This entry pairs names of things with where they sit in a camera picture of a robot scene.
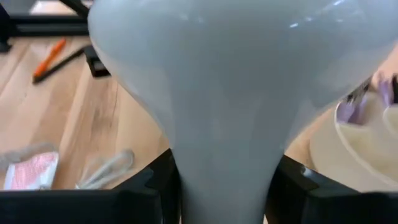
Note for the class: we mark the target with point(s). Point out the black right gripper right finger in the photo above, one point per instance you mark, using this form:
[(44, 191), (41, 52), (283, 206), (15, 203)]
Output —
[(326, 208)]

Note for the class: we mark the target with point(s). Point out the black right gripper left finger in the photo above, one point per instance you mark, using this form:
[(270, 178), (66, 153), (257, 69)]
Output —
[(93, 208)]

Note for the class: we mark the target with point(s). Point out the cream round desk organizer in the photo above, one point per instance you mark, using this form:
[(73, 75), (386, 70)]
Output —
[(370, 146)]

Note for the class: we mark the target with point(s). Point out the black aluminium table frame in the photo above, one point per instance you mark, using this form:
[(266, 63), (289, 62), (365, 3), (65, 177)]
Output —
[(46, 28)]

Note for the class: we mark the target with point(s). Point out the orange pen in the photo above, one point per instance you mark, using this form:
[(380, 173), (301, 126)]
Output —
[(49, 58)]

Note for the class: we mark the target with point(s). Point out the white lightbulb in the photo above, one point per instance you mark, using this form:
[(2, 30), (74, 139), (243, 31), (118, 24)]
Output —
[(230, 93)]

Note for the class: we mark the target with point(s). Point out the white red safety tag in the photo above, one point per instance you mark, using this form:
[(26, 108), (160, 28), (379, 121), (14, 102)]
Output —
[(32, 172)]

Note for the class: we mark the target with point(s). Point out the black pen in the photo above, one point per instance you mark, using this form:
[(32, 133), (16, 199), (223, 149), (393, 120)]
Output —
[(59, 65)]

